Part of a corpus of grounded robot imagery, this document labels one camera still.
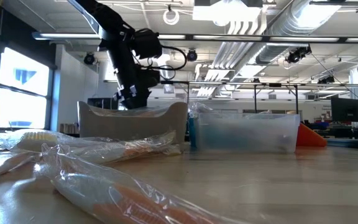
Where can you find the small brown crate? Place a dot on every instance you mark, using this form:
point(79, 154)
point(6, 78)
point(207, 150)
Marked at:
point(68, 128)

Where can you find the black ceiling spotlight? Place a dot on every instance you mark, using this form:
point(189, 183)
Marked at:
point(192, 55)
point(89, 58)

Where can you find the black computer monitor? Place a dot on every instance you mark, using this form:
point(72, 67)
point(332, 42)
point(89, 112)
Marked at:
point(346, 109)

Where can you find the silver ventilation duct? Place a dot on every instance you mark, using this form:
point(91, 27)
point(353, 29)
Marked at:
point(286, 23)

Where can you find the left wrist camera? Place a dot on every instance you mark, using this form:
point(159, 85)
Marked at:
point(146, 43)

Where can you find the black ceiling camera cluster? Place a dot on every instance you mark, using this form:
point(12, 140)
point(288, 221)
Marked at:
point(297, 54)

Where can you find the teal plastic bin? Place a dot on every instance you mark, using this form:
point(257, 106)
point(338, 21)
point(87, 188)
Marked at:
point(192, 133)

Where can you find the black workstation frame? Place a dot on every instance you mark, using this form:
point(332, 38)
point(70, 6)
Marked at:
point(255, 99)

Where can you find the grey translucent plastic bin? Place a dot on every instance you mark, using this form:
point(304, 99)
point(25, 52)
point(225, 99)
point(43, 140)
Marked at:
point(129, 127)

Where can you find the large window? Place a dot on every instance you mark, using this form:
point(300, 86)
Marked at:
point(23, 93)

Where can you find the orange bin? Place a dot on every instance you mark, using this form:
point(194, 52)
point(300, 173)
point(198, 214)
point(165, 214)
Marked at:
point(309, 138)

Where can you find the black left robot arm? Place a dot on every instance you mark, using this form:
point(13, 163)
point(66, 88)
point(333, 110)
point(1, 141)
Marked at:
point(104, 18)

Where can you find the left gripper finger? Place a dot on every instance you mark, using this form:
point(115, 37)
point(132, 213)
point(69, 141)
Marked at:
point(129, 102)
point(143, 99)

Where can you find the long linear ceiling light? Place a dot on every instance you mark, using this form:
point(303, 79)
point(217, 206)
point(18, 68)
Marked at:
point(228, 37)

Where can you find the clear plastic bin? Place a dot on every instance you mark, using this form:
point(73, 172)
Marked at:
point(247, 133)

